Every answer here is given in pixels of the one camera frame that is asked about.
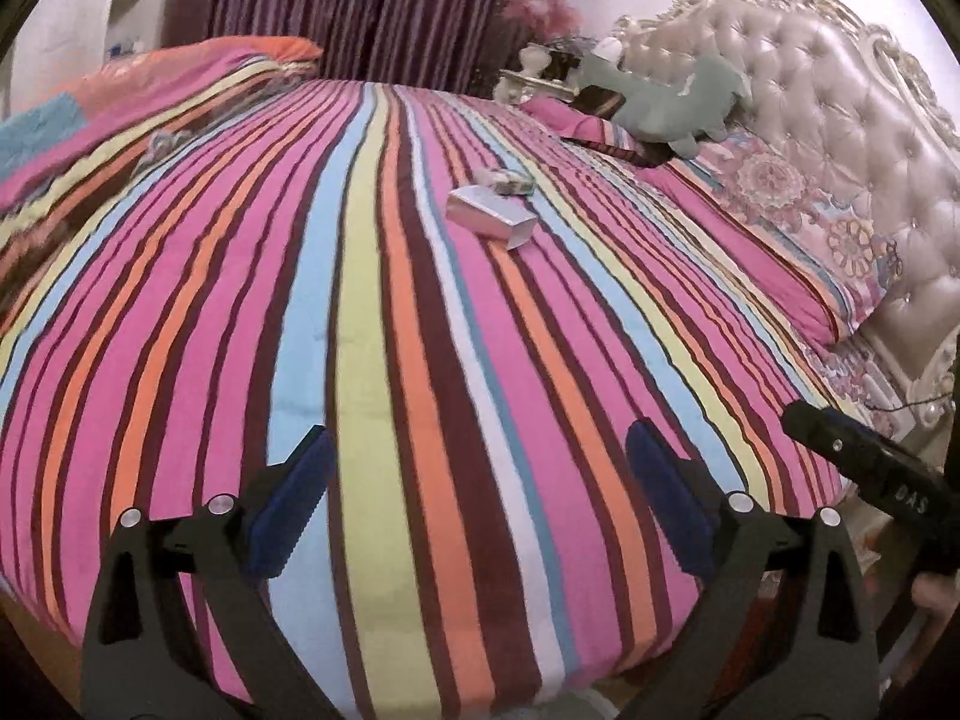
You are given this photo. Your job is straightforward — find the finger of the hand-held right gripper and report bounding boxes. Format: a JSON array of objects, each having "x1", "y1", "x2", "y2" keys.
[{"x1": 781, "y1": 400, "x2": 897, "y2": 485}]

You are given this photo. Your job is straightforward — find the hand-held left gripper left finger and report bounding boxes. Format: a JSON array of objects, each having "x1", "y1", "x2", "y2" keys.
[{"x1": 81, "y1": 424, "x2": 338, "y2": 720}]

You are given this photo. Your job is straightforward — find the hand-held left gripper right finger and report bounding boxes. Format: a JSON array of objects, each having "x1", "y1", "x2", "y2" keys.
[{"x1": 626, "y1": 420, "x2": 878, "y2": 720}]

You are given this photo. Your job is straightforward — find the person's right hand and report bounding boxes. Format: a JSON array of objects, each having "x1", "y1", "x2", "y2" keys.
[{"x1": 911, "y1": 570, "x2": 960, "y2": 617}]

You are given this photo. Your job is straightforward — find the striped colourful bedspread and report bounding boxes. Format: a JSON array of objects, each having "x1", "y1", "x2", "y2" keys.
[{"x1": 0, "y1": 75, "x2": 863, "y2": 715}]

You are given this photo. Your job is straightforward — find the floral pink pillow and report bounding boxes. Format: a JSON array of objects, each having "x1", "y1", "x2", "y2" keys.
[{"x1": 637, "y1": 127, "x2": 901, "y2": 346}]

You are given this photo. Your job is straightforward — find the silver cardboard box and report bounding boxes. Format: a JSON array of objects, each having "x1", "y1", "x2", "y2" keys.
[{"x1": 446, "y1": 184, "x2": 538, "y2": 250}]

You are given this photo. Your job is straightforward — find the cream tufted headboard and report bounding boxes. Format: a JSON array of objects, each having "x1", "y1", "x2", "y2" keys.
[{"x1": 615, "y1": 0, "x2": 960, "y2": 436}]

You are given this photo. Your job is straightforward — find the green plush toy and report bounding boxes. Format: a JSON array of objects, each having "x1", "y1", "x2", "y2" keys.
[{"x1": 577, "y1": 41, "x2": 755, "y2": 158}]

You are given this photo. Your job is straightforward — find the striped pillow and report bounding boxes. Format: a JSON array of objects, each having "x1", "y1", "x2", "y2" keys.
[{"x1": 521, "y1": 94, "x2": 676, "y2": 167}]

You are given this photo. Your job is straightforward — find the orange folded blanket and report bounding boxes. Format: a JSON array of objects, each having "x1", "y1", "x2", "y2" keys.
[{"x1": 0, "y1": 36, "x2": 323, "y2": 211}]

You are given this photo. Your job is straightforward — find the cream nightstand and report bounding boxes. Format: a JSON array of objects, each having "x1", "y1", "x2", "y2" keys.
[{"x1": 495, "y1": 67, "x2": 582, "y2": 103}]

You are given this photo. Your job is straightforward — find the blue blanket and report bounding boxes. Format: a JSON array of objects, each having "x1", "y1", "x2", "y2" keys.
[{"x1": 0, "y1": 94, "x2": 91, "y2": 175}]

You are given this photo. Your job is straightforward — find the purple curtain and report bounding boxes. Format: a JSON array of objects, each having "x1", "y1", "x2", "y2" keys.
[{"x1": 180, "y1": 0, "x2": 578, "y2": 98}]

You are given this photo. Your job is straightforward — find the pink flowers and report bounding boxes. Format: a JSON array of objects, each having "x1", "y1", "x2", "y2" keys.
[{"x1": 502, "y1": 0, "x2": 582, "y2": 36}]

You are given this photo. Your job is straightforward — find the white cabinet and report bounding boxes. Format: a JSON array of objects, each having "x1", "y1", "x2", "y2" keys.
[{"x1": 105, "y1": 0, "x2": 167, "y2": 61}]

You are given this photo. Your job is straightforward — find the black cable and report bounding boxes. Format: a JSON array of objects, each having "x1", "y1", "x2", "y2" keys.
[{"x1": 862, "y1": 388, "x2": 932, "y2": 419}]

